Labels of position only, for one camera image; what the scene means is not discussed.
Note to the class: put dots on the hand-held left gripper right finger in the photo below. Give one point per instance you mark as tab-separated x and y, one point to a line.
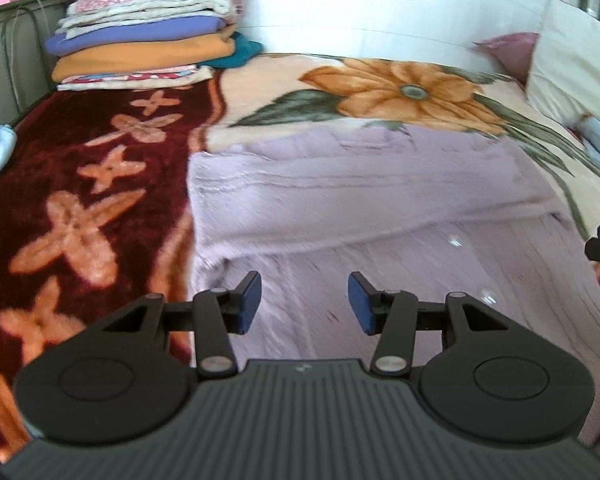
362	306

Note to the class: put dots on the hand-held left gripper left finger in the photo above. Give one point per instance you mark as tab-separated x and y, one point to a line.
250	305

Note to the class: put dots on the lilac towel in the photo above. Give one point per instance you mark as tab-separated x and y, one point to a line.
380	190

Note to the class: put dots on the white pillow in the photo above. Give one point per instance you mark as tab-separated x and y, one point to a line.
570	60

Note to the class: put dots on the floral fleece blanket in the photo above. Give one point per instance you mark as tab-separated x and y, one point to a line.
95	170

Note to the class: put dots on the pink pillow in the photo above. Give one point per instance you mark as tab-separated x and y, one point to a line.
512	55

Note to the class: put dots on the teal folded cloth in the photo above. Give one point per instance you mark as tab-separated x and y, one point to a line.
242	52

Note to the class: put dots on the patterned folded sheet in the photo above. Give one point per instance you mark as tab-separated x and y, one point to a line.
135	77

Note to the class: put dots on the orange folded cloth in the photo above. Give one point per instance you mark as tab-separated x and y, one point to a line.
145	55

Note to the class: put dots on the purple folded cloth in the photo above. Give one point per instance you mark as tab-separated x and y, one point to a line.
135	32

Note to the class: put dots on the cream folded blanket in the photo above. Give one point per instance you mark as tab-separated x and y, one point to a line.
145	12

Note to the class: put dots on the dark metal bed frame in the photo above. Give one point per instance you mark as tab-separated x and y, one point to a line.
30	60

